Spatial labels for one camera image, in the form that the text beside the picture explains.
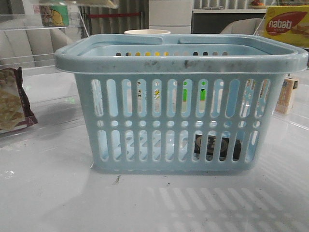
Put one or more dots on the small beige carton box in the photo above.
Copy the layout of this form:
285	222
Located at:
287	96

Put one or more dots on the clear acrylic shelf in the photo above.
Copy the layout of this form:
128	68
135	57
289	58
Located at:
299	114
75	30

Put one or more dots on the green cartoon snack package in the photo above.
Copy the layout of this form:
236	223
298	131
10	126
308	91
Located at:
54	15

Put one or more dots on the clear acrylic shelf left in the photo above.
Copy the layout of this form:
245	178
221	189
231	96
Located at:
75	30

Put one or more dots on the white drawer cabinet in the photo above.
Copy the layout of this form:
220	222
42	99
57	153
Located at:
172	15

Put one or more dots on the white shelf unit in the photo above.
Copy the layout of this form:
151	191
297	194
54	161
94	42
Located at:
212	16

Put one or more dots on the brown cracker snack bag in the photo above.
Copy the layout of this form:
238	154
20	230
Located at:
15	111

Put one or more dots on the yellow Nabati wafer box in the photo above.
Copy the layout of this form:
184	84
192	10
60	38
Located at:
287	24

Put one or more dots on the clear acrylic shelf right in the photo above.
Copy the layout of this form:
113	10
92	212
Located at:
299	114

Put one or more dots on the light blue plastic basket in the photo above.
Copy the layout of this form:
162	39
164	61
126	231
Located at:
144	98

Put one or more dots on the beige armchair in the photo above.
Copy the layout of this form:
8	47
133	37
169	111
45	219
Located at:
246	26

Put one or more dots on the packaged bread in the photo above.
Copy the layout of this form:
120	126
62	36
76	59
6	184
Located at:
114	4

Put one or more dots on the white paper cup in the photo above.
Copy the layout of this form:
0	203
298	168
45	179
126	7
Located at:
147	32

